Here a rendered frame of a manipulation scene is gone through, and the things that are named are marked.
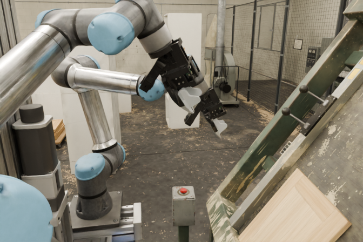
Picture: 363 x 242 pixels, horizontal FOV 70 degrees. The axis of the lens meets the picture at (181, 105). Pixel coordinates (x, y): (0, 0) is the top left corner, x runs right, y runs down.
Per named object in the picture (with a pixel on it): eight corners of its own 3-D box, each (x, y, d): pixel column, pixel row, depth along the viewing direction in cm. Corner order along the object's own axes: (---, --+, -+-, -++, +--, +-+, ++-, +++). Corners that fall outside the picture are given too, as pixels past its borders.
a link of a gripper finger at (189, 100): (207, 114, 70) (192, 87, 65) (187, 120, 72) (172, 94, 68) (208, 108, 72) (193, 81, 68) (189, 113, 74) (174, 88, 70)
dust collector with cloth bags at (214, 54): (197, 95, 736) (199, 13, 674) (221, 94, 747) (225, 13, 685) (210, 109, 606) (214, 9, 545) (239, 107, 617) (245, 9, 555)
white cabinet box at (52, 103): (54, 118, 543) (49, 84, 523) (83, 116, 552) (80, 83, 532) (41, 132, 467) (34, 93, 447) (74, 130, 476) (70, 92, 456)
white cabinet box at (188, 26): (165, 118, 540) (163, 14, 483) (193, 117, 549) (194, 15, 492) (169, 129, 483) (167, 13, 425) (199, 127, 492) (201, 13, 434)
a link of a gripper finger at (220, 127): (233, 135, 104) (223, 116, 101) (220, 142, 104) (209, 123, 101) (230, 132, 107) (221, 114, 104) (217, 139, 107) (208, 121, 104)
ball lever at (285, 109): (306, 130, 112) (279, 112, 116) (311, 123, 111) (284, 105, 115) (307, 131, 108) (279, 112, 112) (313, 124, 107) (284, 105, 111)
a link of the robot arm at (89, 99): (92, 180, 116) (52, 60, 104) (109, 164, 130) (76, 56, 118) (114, 179, 112) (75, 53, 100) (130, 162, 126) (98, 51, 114)
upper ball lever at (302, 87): (324, 108, 109) (296, 90, 113) (330, 101, 108) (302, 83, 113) (326, 108, 106) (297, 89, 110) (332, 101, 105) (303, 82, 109)
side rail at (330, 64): (232, 196, 150) (217, 188, 148) (364, 32, 128) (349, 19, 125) (235, 203, 144) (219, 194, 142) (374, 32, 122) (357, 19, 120)
